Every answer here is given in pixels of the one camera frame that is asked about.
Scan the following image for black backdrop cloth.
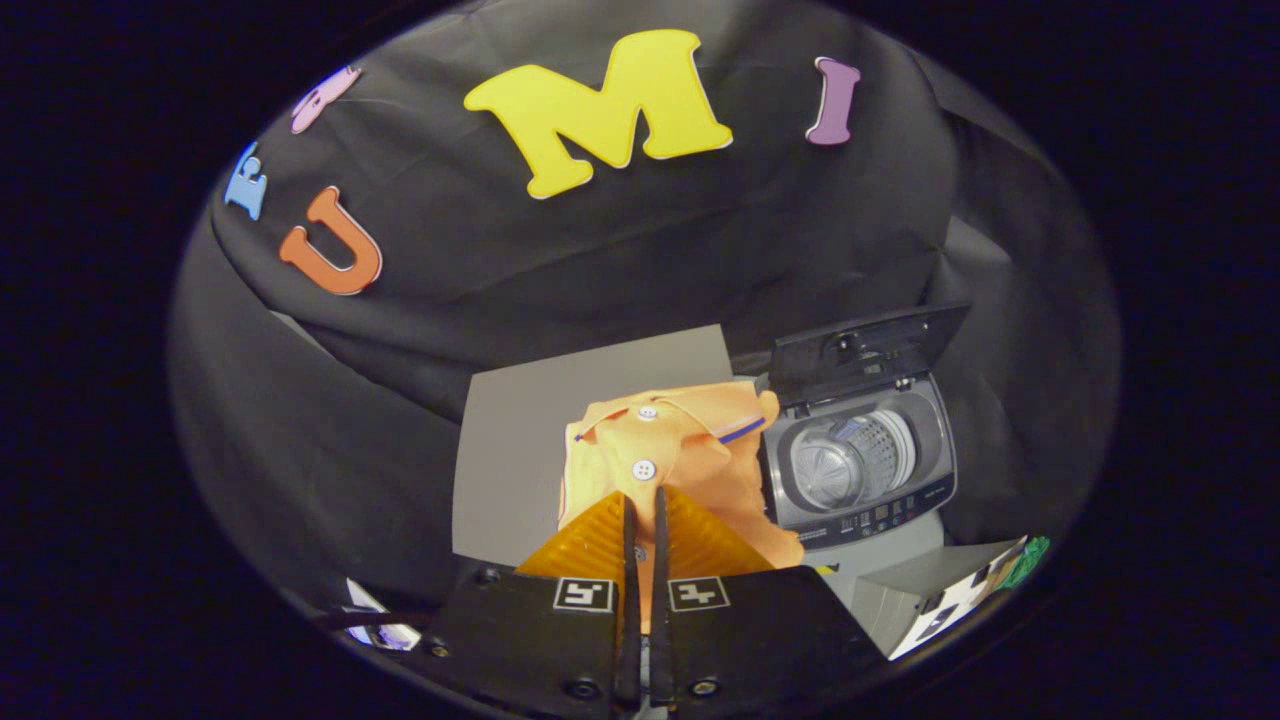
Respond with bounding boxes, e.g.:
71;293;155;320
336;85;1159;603
168;0;1121;641

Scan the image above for white and blue object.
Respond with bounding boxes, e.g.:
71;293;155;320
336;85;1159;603
343;578;423;653

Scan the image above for green object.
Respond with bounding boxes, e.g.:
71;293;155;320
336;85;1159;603
998;535;1052;591

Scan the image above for black washing machine lid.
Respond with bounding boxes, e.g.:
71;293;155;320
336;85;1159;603
767;303;972;409

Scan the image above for grey washing machine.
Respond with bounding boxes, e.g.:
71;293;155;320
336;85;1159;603
757;375;959;601

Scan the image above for white sheet with black squares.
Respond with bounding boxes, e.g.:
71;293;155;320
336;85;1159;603
888;540;1027;662

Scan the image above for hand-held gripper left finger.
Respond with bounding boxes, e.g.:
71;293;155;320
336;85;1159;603
420;489;642;717

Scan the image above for grey cabinet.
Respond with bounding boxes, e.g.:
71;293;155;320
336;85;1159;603
451;323;763;569

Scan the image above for orange yellow polo shirt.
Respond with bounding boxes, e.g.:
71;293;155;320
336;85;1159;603
557;380;807;633

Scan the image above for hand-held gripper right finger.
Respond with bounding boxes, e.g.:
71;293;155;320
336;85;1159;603
652;486;891;712

